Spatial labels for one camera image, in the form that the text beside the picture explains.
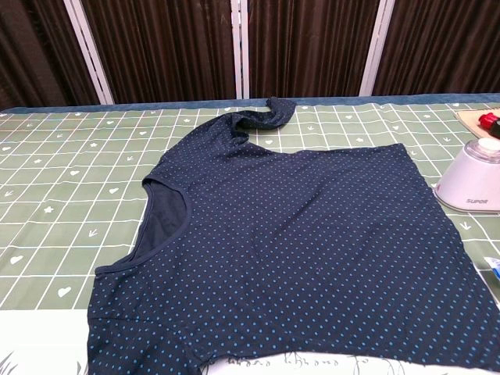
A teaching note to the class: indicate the white handheld garment steamer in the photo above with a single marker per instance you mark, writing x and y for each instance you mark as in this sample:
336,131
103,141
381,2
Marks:
468,179

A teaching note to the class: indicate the navy polka dot shirt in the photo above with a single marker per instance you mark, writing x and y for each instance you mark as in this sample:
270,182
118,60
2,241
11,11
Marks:
273,234

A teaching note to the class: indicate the teal table cover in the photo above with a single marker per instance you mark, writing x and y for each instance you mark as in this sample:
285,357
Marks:
156,105

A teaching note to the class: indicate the brown pleated curtain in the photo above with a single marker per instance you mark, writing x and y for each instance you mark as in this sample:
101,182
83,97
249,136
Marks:
168,47

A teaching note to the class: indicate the green checkered tablecloth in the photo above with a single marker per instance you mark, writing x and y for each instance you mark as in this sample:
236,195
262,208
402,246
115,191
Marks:
58,176

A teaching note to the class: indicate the tan flat mat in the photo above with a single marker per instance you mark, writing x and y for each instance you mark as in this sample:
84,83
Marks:
466,119

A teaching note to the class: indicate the red small object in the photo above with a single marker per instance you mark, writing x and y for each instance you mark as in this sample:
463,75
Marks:
488,119

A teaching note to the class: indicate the black small object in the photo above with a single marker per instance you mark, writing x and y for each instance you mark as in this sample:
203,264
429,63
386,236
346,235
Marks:
496,131

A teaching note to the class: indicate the blue and white packet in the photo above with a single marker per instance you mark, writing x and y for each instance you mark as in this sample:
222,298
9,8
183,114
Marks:
493,269

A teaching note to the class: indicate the white upright frame post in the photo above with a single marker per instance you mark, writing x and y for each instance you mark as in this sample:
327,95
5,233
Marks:
240,47

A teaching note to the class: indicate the white slanted frame post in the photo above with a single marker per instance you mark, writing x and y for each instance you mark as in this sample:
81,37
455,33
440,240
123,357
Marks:
377,47
88,51

